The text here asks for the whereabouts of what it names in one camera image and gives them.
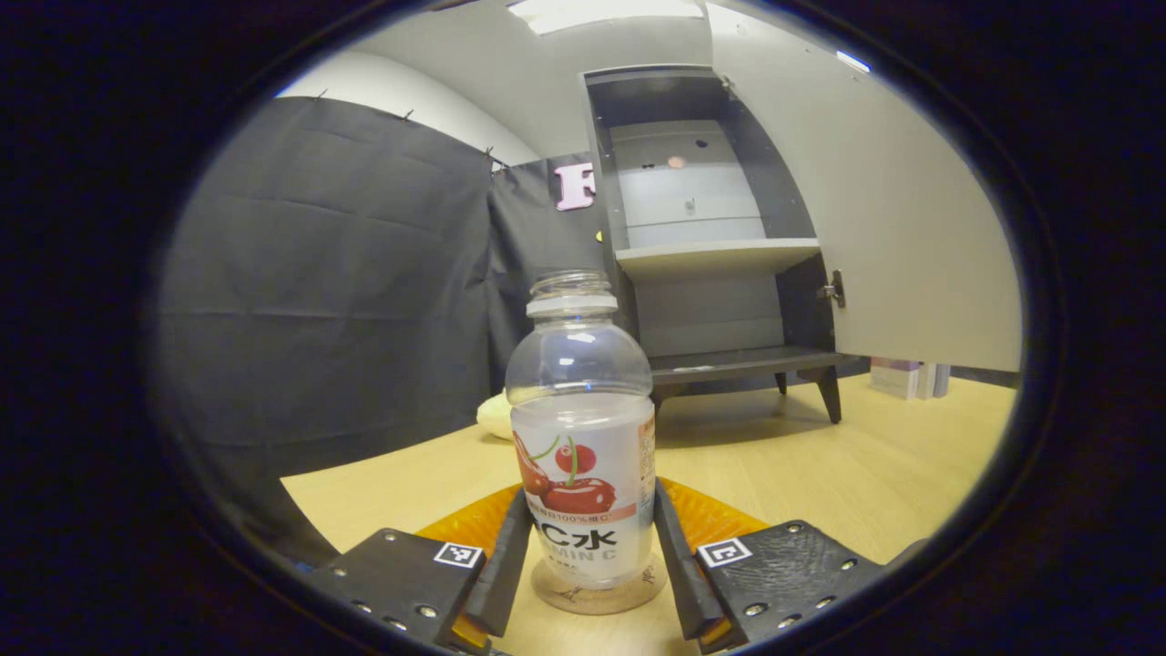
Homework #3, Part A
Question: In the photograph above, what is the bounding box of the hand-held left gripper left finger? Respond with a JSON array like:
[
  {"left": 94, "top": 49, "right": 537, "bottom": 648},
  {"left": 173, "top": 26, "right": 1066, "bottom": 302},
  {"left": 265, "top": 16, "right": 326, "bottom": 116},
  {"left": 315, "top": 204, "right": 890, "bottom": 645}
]
[{"left": 305, "top": 483, "right": 534, "bottom": 652}]

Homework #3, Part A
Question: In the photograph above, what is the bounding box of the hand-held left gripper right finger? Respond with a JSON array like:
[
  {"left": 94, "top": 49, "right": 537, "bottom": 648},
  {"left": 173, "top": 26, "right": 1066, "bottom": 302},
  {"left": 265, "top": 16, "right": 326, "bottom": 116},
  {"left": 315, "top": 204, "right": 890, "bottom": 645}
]
[{"left": 652, "top": 476, "right": 930, "bottom": 654}]

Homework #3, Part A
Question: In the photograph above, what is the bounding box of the round brown coaster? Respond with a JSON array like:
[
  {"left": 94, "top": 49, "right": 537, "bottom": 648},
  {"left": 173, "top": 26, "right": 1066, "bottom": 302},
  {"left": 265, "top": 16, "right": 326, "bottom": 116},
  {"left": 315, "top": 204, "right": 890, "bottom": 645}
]
[{"left": 530, "top": 556, "right": 668, "bottom": 616}]

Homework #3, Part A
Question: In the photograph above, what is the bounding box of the clear plastic bottle red label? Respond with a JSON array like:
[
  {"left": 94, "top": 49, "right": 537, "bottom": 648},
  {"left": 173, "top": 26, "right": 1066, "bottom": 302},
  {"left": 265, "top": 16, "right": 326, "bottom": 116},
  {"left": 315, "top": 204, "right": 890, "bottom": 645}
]
[{"left": 504, "top": 270, "right": 659, "bottom": 591}]

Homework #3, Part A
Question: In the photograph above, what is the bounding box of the dark grey cabinet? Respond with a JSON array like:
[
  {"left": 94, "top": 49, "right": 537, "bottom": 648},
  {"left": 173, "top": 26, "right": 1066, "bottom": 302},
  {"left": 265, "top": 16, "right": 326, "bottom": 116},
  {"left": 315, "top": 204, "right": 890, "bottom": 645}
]
[{"left": 581, "top": 64, "right": 862, "bottom": 425}]

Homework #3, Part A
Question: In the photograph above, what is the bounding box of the beige cabinet door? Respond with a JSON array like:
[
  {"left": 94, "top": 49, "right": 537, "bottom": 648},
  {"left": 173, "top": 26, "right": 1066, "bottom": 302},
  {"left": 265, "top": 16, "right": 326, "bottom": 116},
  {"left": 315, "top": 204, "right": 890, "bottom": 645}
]
[{"left": 706, "top": 0, "right": 1023, "bottom": 373}]

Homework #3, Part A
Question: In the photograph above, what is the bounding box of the cream plush toy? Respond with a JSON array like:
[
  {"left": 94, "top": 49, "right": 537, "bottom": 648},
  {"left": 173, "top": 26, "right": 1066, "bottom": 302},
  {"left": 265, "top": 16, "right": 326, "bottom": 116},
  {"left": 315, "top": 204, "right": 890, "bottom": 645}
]
[{"left": 476, "top": 390, "right": 516, "bottom": 443}]

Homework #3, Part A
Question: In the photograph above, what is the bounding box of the black backdrop cloth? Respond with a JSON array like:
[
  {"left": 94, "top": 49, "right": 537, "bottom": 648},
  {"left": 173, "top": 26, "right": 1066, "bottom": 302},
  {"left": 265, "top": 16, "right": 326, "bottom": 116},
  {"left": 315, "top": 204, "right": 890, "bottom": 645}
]
[{"left": 155, "top": 96, "right": 1021, "bottom": 568}]

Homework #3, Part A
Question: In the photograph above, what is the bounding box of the ceiling light panel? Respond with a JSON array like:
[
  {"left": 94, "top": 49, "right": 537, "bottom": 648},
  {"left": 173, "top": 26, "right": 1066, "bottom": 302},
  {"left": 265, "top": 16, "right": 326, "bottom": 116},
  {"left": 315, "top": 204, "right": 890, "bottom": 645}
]
[{"left": 506, "top": 0, "right": 707, "bottom": 36}]

